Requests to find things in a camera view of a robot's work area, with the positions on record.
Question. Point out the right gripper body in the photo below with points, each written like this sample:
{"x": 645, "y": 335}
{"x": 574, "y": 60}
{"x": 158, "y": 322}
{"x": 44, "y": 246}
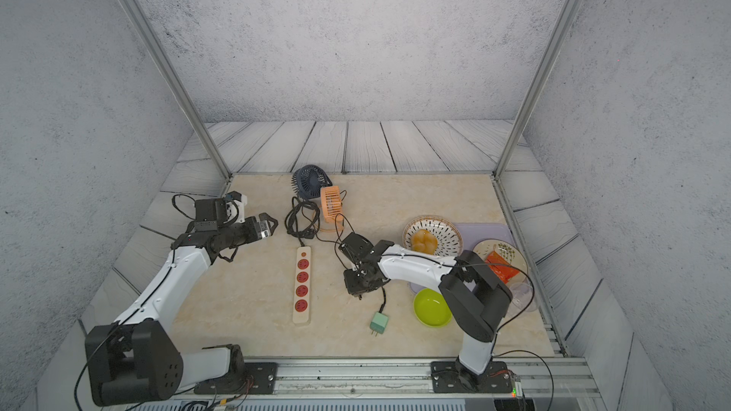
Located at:
{"x": 356, "y": 282}

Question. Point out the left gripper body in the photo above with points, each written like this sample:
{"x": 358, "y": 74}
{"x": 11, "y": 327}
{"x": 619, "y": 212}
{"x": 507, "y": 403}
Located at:
{"x": 241, "y": 233}

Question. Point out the green USB charger plug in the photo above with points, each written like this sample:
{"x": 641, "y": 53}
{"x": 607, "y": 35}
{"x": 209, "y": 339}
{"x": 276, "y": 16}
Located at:
{"x": 378, "y": 323}

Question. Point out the white red power strip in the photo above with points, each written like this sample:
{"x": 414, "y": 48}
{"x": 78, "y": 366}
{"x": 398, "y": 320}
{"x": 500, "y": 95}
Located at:
{"x": 302, "y": 286}

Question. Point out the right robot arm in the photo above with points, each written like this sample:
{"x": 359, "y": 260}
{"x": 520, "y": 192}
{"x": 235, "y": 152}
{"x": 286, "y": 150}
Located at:
{"x": 476, "y": 297}

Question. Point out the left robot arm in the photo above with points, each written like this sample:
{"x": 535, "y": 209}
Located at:
{"x": 133, "y": 359}

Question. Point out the dark blue desk fan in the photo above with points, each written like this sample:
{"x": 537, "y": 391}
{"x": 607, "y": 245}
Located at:
{"x": 308, "y": 182}

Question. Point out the orange desk fan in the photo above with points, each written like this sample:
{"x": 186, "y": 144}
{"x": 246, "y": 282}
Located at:
{"x": 331, "y": 208}

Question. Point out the yellow bread roll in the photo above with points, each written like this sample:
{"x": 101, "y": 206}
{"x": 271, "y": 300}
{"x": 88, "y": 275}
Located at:
{"x": 423, "y": 241}

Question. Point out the lime green bowl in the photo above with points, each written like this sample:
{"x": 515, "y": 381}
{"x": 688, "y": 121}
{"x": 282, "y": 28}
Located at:
{"x": 431, "y": 309}

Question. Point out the patterned plate with brown rim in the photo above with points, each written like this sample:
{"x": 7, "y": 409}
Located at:
{"x": 450, "y": 240}

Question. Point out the lavender tray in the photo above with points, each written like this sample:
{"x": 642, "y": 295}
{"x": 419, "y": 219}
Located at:
{"x": 474, "y": 233}

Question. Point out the red snack packet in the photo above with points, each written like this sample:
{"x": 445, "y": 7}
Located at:
{"x": 501, "y": 267}

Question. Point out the floral plate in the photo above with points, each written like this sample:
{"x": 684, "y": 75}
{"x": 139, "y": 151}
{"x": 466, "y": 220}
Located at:
{"x": 509, "y": 252}

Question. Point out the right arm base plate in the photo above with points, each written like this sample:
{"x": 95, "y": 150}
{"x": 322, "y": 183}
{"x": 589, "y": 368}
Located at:
{"x": 471, "y": 378}

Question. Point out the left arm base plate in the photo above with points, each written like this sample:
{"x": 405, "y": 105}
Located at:
{"x": 242, "y": 379}

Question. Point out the aluminium mounting rail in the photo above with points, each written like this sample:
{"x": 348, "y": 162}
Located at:
{"x": 524, "y": 382}

